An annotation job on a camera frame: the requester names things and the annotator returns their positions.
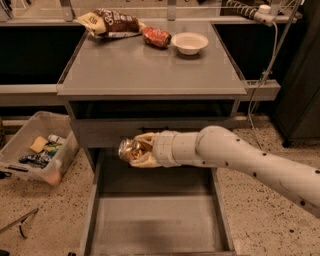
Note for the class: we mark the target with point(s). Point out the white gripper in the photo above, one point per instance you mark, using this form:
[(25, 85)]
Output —
[(164, 148)]

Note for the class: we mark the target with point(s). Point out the crushed orange soda can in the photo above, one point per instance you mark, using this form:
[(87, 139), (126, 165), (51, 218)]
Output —
[(133, 149)]

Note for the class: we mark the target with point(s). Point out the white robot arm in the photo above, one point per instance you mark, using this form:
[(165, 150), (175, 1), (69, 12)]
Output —
[(217, 147)]

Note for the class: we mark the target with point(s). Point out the grey upper closed drawer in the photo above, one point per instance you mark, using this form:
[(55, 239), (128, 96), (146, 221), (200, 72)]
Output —
[(108, 133)]

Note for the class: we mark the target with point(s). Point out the grey open pulled-out drawer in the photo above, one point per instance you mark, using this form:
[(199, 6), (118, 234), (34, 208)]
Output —
[(154, 212)]

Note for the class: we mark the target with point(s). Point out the grey drawer cabinet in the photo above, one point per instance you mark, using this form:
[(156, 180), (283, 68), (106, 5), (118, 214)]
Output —
[(129, 79)]

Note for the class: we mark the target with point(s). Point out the red soda can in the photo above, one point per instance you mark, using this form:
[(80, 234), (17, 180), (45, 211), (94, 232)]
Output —
[(156, 37)]

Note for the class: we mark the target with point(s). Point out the white bottle in bin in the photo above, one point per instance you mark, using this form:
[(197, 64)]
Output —
[(56, 139)]

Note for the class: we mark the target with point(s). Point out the clear plastic storage bin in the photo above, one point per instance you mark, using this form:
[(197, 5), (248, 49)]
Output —
[(41, 124)]

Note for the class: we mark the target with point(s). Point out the blue snack packet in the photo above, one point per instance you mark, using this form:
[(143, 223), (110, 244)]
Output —
[(36, 160)]

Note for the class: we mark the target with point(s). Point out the yellow sponge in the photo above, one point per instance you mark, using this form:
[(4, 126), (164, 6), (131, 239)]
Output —
[(38, 144)]

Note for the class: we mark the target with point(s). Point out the white bowl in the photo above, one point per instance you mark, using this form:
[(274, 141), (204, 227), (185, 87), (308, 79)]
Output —
[(189, 43)]

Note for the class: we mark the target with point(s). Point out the brown chip bag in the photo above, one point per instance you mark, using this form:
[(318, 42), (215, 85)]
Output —
[(107, 23)]

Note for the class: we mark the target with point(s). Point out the metal stand leg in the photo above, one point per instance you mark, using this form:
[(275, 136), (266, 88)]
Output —
[(23, 223)]

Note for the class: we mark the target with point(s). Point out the white power strip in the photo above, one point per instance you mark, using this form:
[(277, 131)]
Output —
[(262, 14)]

